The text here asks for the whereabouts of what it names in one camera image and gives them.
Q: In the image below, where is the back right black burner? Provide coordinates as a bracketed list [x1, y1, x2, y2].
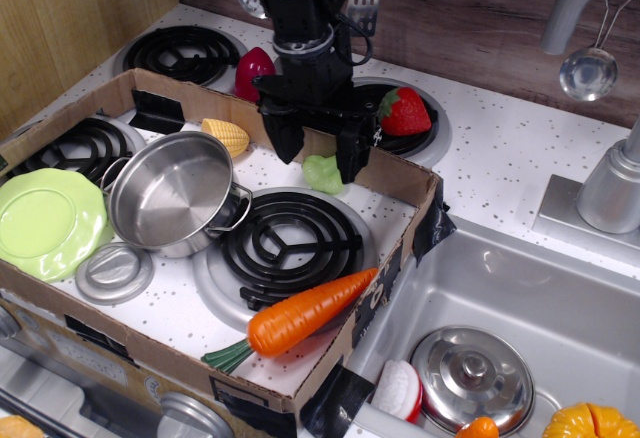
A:
[355, 83, 440, 156]

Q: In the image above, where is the silver toy sink basin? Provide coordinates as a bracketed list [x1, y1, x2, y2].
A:
[348, 219, 639, 437]

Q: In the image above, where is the small orange toy piece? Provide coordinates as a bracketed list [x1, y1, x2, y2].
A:
[455, 416, 500, 438]

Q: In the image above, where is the hanging metal ladle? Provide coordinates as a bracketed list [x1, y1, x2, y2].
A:
[559, 0, 634, 102]

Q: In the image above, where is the back left black burner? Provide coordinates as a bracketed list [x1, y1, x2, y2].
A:
[114, 25, 241, 85]

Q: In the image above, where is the orange toy carrot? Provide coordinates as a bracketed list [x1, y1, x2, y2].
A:
[201, 268, 378, 374]

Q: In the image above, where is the red toy strawberry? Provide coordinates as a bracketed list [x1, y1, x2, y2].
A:
[378, 87, 432, 137]

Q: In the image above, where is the white and red toy food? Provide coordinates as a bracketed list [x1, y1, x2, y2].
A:
[371, 360, 423, 423]

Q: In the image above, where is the silver toy faucet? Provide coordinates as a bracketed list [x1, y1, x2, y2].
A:
[533, 0, 639, 261]

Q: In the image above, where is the yellow orange toy pumpkin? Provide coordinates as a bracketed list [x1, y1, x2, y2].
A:
[542, 403, 639, 438]

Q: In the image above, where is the orange toy at corner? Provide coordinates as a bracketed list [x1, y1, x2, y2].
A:
[0, 415, 44, 438]

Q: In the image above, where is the dark red toy pepper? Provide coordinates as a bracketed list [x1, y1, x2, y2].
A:
[233, 47, 276, 102]

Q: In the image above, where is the hanging slotted metal spatula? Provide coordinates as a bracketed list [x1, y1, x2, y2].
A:
[345, 0, 380, 38]

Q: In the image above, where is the brown cardboard fence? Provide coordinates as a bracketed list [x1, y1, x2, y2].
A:
[0, 68, 457, 438]

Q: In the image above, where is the silver front stove knob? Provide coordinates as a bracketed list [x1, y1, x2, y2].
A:
[75, 243, 154, 305]

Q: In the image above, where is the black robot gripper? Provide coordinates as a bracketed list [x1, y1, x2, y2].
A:
[252, 52, 379, 184]

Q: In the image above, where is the front right black burner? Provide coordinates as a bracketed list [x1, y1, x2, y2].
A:
[221, 191, 364, 311]

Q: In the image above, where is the light green toy broccoli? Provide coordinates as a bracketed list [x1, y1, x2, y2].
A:
[302, 155, 344, 195]

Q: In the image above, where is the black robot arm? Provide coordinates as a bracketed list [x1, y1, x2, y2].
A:
[252, 0, 378, 183]

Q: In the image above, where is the silver oven front knob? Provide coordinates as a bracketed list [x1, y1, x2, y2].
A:
[156, 392, 235, 438]

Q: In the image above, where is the stainless steel pot lid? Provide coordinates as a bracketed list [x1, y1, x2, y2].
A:
[410, 326, 535, 436]

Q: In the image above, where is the yellow toy corn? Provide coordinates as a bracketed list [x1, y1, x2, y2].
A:
[201, 118, 250, 158]

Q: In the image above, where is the light green plastic plate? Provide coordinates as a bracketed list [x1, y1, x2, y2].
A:
[1, 168, 114, 283]

